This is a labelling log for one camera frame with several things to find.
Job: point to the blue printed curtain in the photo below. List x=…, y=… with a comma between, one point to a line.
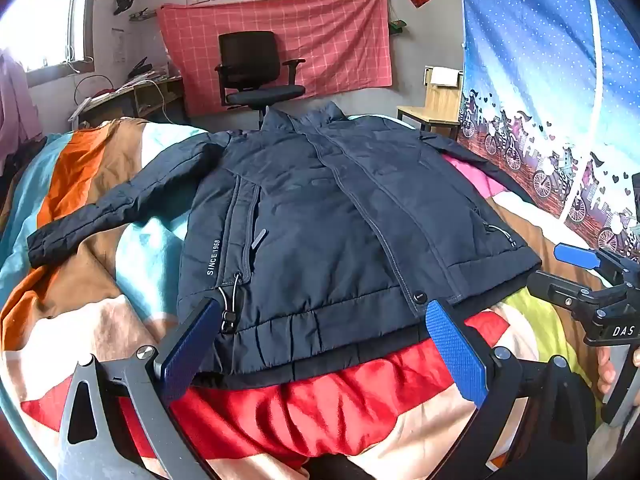
x=525, y=35

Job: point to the green wall hook item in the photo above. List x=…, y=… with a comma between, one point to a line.
x=398, y=26

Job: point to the white box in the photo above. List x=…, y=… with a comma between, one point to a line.
x=446, y=77

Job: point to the wooden chair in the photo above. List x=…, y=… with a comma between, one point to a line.
x=440, y=105

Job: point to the pink hanging garment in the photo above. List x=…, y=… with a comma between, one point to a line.
x=17, y=110

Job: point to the small wall shelf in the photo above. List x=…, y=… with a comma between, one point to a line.
x=142, y=14

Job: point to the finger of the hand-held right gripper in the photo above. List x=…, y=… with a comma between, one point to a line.
x=555, y=290
x=575, y=256

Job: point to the person's right hand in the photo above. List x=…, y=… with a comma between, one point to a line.
x=606, y=370

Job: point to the colourful striped blanket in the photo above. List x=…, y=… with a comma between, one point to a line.
x=100, y=310

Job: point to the black wall ornament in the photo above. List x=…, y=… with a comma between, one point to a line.
x=122, y=5

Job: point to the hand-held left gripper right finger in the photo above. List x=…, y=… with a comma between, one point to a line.
x=455, y=355

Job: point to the white paper wall note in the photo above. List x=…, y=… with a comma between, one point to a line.
x=119, y=46

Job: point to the pink checked wall cloth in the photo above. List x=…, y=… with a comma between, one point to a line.
x=340, y=40

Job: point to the navy padded jacket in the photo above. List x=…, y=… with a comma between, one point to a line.
x=325, y=220

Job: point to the wooden desk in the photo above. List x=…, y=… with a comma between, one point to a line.
x=145, y=92

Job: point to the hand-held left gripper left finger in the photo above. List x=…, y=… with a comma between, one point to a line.
x=190, y=345

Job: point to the black office chair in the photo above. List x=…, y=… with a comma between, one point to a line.
x=247, y=55

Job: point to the window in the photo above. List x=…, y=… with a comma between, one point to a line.
x=40, y=20

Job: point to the black stapler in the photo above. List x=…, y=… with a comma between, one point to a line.
x=140, y=67

